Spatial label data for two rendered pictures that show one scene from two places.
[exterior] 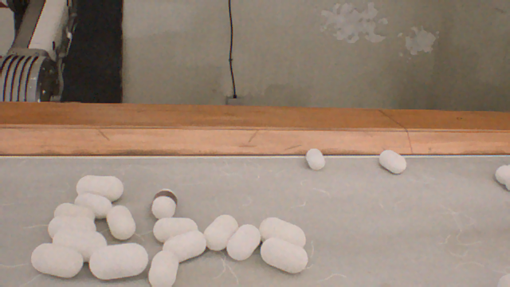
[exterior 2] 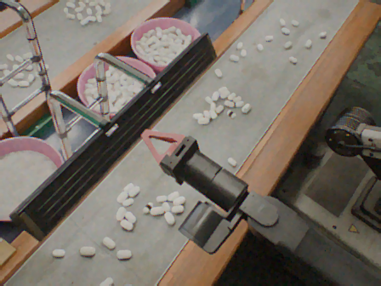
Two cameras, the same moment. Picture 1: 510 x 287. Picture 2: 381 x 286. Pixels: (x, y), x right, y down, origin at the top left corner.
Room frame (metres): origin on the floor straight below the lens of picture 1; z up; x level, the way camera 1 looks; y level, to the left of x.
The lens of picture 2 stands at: (0.87, -0.67, 1.78)
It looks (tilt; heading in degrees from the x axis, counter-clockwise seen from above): 53 degrees down; 132
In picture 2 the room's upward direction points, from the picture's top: 8 degrees clockwise
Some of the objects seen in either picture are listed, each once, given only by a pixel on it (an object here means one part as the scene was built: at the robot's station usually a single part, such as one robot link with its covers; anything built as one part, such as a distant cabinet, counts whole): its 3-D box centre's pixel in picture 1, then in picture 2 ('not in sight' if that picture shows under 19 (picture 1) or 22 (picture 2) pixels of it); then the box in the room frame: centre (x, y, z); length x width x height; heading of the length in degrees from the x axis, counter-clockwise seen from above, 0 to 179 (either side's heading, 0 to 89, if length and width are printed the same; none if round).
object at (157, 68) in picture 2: not in sight; (166, 50); (-0.01, 0.12, 0.72); 0.27 x 0.27 x 0.10
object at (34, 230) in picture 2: not in sight; (130, 116); (0.40, -0.35, 1.08); 0.62 x 0.08 x 0.07; 104
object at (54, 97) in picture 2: not in sight; (109, 143); (0.32, -0.36, 0.90); 0.20 x 0.19 x 0.45; 104
